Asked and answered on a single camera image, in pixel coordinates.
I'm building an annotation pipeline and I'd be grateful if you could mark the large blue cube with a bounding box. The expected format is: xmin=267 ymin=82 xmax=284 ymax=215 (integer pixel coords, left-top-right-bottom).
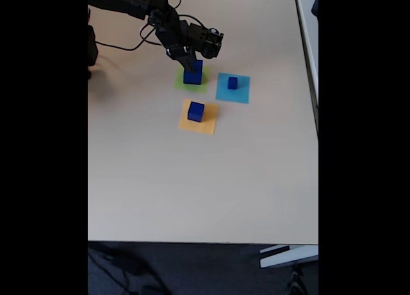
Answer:
xmin=183 ymin=60 xmax=204 ymax=86

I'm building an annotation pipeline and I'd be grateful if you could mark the medium blue cube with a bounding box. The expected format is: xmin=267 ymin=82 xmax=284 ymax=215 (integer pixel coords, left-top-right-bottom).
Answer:
xmin=187 ymin=100 xmax=206 ymax=123

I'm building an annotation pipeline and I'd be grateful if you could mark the green paper square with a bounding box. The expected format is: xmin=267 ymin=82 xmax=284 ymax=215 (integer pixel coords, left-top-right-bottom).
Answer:
xmin=174 ymin=64 xmax=211 ymax=94

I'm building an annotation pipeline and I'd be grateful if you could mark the light blue paper square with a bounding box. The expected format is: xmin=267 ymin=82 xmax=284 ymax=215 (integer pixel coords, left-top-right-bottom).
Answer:
xmin=215 ymin=71 xmax=251 ymax=105

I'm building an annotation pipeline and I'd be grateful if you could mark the orange paper square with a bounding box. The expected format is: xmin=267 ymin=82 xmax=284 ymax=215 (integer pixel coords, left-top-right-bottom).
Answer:
xmin=177 ymin=99 xmax=219 ymax=136

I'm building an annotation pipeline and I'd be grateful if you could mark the white adjacent table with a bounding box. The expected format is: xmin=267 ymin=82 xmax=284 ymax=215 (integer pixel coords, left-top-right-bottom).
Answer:
xmin=293 ymin=0 xmax=319 ymax=136

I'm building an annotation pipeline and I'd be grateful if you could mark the white table foot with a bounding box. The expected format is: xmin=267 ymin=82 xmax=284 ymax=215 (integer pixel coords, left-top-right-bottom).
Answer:
xmin=258 ymin=244 xmax=319 ymax=269

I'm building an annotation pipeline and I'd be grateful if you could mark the black chair base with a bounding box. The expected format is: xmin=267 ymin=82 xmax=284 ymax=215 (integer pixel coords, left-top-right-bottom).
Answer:
xmin=286 ymin=264 xmax=310 ymax=295

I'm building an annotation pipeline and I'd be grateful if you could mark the black camera box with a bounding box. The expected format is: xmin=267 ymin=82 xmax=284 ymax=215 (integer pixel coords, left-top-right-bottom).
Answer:
xmin=188 ymin=22 xmax=225 ymax=60

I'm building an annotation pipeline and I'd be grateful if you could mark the black floor cable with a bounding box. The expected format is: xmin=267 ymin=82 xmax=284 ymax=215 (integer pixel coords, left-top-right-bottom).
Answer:
xmin=88 ymin=245 xmax=167 ymax=295

